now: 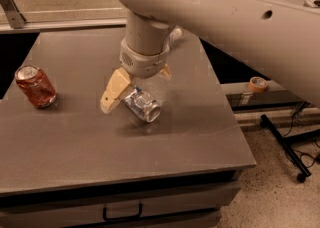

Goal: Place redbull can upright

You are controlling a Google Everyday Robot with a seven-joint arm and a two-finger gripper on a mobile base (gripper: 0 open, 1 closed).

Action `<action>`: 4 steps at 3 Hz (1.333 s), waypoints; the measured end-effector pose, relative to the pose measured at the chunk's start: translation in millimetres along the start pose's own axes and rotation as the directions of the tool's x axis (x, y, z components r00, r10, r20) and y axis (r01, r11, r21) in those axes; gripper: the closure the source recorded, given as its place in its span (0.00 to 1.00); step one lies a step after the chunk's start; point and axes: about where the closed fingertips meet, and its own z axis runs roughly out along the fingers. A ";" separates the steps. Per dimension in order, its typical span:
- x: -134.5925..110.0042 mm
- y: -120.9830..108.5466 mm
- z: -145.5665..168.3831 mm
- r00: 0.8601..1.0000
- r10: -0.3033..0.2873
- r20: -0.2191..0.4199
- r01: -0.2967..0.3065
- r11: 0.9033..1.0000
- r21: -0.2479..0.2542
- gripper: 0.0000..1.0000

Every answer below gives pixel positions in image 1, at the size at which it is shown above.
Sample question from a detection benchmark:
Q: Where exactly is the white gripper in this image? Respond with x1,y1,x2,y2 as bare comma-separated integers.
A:
100,39,172,114

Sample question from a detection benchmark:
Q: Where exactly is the silver redbull can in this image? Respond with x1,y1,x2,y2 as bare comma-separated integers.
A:
124,87,161,123

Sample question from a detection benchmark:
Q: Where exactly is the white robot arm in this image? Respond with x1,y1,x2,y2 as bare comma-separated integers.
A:
100,0,320,113

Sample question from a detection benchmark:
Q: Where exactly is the crumpled red soda can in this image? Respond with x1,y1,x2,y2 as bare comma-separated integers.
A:
15,65,56,108

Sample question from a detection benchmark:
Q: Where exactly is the clear plastic water bottle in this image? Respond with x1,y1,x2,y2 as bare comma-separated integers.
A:
166,27,183,49

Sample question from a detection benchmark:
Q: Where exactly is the brown tape roll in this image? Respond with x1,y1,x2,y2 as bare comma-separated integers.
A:
248,76,268,93

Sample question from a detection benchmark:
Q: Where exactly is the black wheeled stand base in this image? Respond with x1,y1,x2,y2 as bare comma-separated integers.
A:
260,114,320,183

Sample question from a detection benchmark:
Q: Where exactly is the left metal glass bracket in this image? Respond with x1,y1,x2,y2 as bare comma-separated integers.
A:
0,0,26,29

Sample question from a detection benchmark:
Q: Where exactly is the black drawer handle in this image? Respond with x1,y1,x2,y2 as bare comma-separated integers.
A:
102,203,143,223

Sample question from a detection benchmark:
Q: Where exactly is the black floor cable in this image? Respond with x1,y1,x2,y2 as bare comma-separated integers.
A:
283,101,320,170

